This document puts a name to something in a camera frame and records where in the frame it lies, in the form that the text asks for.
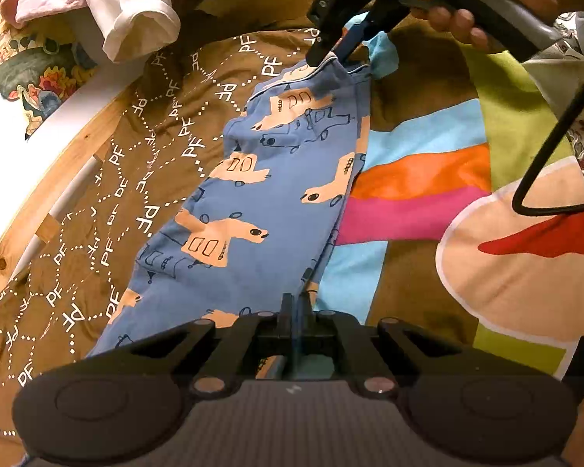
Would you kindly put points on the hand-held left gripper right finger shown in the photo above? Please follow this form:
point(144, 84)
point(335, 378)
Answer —
point(305, 327)

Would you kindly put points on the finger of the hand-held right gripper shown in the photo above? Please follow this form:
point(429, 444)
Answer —
point(321, 48)
point(351, 41)

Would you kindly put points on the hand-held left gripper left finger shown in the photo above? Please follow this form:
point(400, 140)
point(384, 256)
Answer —
point(286, 322)

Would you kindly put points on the blue printed pants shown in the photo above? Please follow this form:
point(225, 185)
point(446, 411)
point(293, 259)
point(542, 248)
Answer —
point(272, 189)

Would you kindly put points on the person's right hand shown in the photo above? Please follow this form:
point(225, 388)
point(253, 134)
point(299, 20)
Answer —
point(455, 22)

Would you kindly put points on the brown printed blanket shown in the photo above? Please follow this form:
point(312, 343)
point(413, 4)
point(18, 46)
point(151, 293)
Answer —
point(418, 102)

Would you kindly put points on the grey cloth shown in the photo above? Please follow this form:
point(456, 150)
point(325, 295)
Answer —
point(559, 82)

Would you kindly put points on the white garment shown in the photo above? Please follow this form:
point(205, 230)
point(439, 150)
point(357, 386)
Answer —
point(131, 5)

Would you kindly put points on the torn floral wall poster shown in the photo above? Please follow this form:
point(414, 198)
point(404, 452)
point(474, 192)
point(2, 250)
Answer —
point(53, 70)

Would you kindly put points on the wooden bed frame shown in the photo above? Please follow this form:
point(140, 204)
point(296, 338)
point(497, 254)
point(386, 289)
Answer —
point(9, 253)

